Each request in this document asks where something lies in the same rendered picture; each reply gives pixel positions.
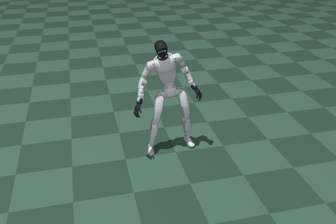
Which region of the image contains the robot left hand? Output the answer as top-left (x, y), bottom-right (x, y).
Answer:
top-left (191, 85), bottom-right (202, 101)

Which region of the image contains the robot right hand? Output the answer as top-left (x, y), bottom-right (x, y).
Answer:
top-left (134, 98), bottom-right (143, 118)

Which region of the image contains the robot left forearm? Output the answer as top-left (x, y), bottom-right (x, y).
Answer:
top-left (185, 66), bottom-right (196, 88)

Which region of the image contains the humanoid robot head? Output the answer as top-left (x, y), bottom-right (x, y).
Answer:
top-left (154, 40), bottom-right (169, 60)

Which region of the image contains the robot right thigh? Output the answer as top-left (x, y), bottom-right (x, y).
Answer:
top-left (153, 91), bottom-right (165, 127)

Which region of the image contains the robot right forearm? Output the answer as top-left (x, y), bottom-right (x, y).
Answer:
top-left (137, 78), bottom-right (145, 102)

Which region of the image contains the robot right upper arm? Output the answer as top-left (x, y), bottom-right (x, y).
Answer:
top-left (141, 60), bottom-right (155, 85)

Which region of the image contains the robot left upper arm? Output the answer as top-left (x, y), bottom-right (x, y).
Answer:
top-left (173, 53), bottom-right (188, 73)

